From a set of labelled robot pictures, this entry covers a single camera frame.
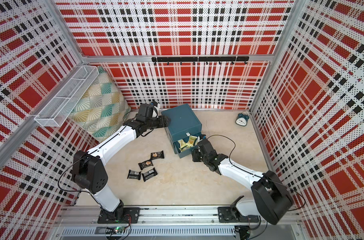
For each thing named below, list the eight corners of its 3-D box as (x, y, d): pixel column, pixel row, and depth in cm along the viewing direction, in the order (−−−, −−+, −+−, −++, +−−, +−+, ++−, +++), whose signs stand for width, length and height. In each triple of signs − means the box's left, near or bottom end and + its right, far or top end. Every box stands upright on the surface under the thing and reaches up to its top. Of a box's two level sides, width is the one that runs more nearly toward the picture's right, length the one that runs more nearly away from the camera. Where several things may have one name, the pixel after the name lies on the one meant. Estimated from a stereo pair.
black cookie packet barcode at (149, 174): (144, 181, 87) (143, 180, 85) (142, 175, 89) (141, 173, 88) (157, 174, 89) (157, 173, 88) (155, 168, 92) (154, 167, 90)
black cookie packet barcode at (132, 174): (128, 179, 88) (126, 178, 86) (130, 171, 91) (129, 169, 89) (140, 179, 88) (139, 178, 86) (141, 171, 91) (140, 169, 89)
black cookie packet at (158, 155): (151, 160, 96) (150, 158, 94) (151, 154, 98) (150, 152, 97) (164, 158, 96) (163, 156, 95) (164, 152, 99) (163, 150, 97)
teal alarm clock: (234, 124, 115) (237, 116, 108) (236, 119, 118) (238, 112, 111) (244, 127, 112) (248, 120, 106) (246, 123, 115) (249, 115, 109)
